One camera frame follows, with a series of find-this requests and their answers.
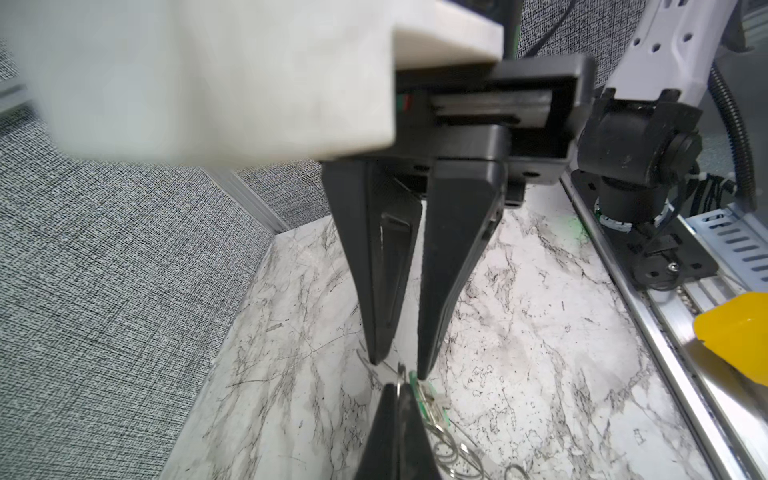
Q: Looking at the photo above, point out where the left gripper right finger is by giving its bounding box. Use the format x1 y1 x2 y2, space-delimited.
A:
396 383 441 480

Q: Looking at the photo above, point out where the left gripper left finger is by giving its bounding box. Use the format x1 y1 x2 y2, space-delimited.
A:
354 384 399 480

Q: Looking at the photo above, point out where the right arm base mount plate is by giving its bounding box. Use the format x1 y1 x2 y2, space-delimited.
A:
570 170 719 290

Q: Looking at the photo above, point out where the aluminium front rail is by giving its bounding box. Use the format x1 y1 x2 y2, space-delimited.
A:
561 171 767 479

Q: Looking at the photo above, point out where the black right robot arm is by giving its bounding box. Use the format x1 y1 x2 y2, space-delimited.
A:
321 1 756 379

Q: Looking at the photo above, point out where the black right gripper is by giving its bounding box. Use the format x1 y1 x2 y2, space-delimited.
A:
321 54 597 380

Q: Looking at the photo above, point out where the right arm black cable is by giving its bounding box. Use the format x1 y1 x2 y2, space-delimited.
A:
705 62 758 211

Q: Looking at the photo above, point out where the green key tag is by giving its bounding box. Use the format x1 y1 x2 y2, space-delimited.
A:
408 370 451 428

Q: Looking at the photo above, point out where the yellow plastic scoop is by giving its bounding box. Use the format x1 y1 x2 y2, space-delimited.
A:
693 292 767 386

